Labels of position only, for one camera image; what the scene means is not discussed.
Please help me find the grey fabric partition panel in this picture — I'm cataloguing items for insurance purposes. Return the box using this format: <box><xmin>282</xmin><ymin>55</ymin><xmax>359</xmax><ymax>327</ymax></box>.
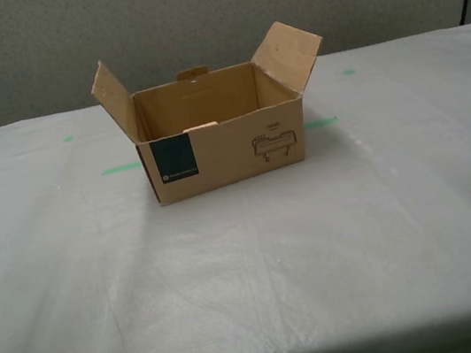
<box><xmin>0</xmin><ymin>0</ymin><xmax>471</xmax><ymax>134</ymax></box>

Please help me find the white plastic table cover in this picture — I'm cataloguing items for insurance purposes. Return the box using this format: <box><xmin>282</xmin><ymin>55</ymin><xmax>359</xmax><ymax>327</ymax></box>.
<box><xmin>0</xmin><ymin>19</ymin><xmax>471</xmax><ymax>353</ymax></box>

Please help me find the green tape strip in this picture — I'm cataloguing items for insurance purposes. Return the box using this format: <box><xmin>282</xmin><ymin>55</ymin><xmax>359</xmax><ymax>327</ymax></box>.
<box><xmin>100</xmin><ymin>160</ymin><xmax>144</xmax><ymax>178</ymax></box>
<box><xmin>303</xmin><ymin>115</ymin><xmax>340</xmax><ymax>131</ymax></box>

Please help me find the light wooden block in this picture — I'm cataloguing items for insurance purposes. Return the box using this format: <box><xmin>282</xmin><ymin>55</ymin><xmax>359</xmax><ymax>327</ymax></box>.
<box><xmin>181</xmin><ymin>119</ymin><xmax>220</xmax><ymax>134</ymax></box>

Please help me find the brown cardboard box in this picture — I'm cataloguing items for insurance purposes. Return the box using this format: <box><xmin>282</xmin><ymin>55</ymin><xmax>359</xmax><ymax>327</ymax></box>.
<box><xmin>83</xmin><ymin>13</ymin><xmax>347</xmax><ymax>216</ymax></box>

